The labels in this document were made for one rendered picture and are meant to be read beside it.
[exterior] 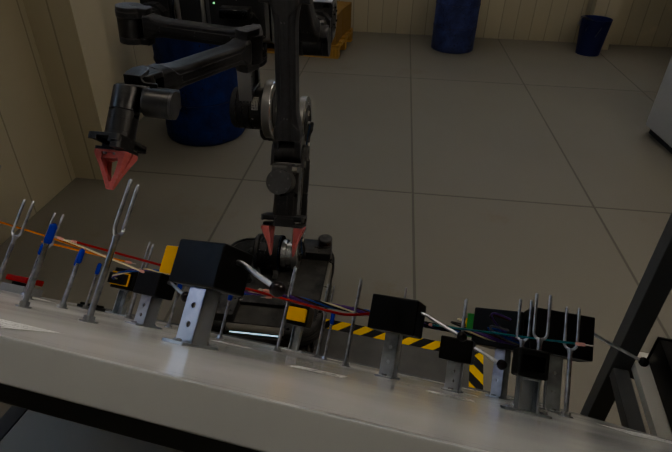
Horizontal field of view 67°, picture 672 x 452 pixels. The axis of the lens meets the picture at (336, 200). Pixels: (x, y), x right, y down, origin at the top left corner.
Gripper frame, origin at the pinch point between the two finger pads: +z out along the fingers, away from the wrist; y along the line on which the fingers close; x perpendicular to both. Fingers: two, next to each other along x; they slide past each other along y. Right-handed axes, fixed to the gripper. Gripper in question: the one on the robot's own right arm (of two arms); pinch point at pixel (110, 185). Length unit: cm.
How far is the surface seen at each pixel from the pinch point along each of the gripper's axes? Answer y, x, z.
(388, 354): -15, -57, 22
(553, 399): -5, -81, 26
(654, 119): 356, -242, -150
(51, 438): 16, 14, 53
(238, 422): -68, -54, 18
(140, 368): -68, -49, 17
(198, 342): -44, -42, 19
